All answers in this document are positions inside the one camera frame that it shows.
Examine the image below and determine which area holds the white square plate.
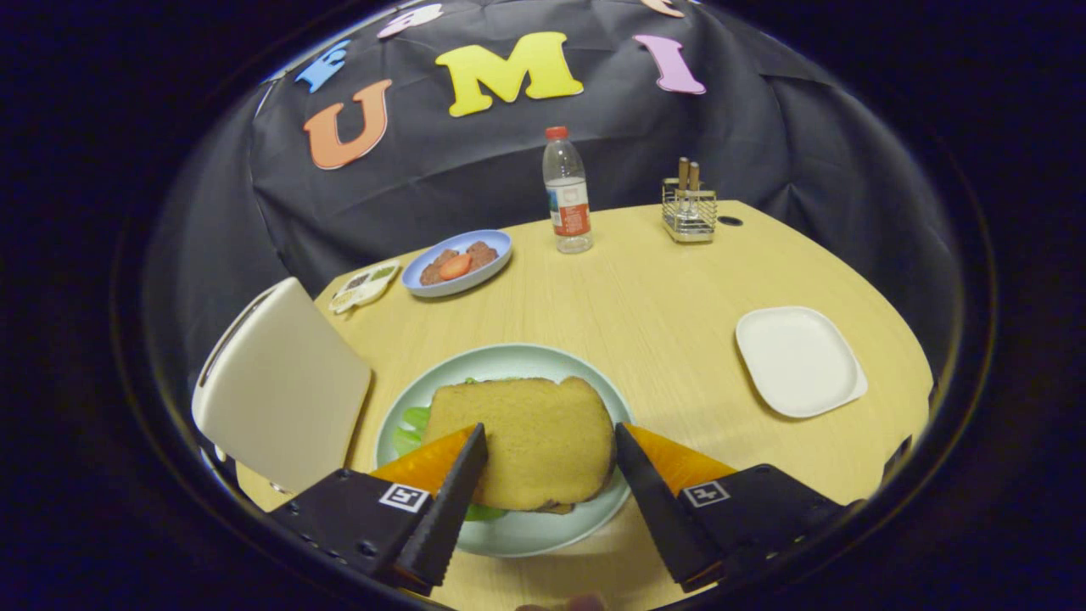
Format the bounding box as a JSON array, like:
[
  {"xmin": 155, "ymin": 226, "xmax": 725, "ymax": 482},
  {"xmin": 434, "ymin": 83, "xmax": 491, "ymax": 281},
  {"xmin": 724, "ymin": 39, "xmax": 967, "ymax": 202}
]
[{"xmin": 735, "ymin": 305, "xmax": 870, "ymax": 419}]

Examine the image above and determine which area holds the clear red-capped water bottle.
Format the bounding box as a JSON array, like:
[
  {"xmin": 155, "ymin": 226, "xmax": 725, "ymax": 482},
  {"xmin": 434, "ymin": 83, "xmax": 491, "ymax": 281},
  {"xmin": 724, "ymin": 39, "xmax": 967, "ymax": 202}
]
[{"xmin": 542, "ymin": 126, "xmax": 594, "ymax": 255}]

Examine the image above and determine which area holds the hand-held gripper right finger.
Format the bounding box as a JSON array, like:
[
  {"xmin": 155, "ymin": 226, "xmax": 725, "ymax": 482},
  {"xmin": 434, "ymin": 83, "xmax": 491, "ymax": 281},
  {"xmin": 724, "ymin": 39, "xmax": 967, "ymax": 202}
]
[{"xmin": 613, "ymin": 422, "xmax": 858, "ymax": 593}]

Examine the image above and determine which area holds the green lettuce leaf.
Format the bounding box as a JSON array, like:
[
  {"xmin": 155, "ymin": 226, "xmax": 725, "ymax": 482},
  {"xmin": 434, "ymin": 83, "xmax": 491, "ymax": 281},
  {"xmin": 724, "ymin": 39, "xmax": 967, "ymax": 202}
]
[{"xmin": 392, "ymin": 378, "xmax": 510, "ymax": 523}]

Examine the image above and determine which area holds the metal wire utensil holder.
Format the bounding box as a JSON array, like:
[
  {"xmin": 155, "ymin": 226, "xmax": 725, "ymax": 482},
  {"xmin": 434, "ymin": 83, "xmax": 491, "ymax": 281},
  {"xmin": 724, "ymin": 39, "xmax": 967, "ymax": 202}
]
[{"xmin": 661, "ymin": 178, "xmax": 719, "ymax": 244}]

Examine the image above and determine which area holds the white toaster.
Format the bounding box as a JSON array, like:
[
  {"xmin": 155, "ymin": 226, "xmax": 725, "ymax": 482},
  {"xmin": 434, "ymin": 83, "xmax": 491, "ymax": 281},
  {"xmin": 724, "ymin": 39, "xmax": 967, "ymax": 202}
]
[{"xmin": 191, "ymin": 277, "xmax": 374, "ymax": 495}]

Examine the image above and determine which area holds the white divided condiment tray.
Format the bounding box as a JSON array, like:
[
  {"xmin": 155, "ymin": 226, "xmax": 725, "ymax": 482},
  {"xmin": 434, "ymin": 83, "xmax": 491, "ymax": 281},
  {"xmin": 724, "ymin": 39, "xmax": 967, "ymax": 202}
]
[{"xmin": 328, "ymin": 261, "xmax": 400, "ymax": 316}]

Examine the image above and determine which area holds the blue round plate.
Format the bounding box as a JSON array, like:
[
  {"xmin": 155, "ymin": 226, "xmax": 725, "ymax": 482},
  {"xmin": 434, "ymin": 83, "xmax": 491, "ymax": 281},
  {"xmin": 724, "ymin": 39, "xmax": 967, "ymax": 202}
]
[{"xmin": 401, "ymin": 229, "xmax": 514, "ymax": 299}]

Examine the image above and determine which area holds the brown toasted bread slice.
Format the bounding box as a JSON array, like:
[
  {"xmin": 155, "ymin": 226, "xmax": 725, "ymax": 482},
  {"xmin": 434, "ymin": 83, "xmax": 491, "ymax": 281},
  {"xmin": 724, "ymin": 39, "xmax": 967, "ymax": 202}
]
[{"xmin": 422, "ymin": 376, "xmax": 618, "ymax": 513}]

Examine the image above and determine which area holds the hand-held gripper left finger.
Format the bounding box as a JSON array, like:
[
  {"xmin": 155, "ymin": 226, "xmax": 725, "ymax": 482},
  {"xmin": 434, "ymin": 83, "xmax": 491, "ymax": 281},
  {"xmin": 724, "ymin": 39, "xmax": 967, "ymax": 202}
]
[{"xmin": 270, "ymin": 423, "xmax": 490, "ymax": 597}]

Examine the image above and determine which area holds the black backdrop cloth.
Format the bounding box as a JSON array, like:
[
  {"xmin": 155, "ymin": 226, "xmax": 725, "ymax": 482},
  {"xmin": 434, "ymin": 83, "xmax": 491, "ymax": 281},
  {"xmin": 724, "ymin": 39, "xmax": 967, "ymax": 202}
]
[{"xmin": 140, "ymin": 0, "xmax": 964, "ymax": 408}]

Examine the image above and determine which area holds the pale green round plate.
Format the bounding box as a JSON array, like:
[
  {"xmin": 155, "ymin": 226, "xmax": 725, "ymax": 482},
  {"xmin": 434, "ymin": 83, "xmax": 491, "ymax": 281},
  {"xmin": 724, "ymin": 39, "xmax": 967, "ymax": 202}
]
[{"xmin": 374, "ymin": 343, "xmax": 637, "ymax": 558}]

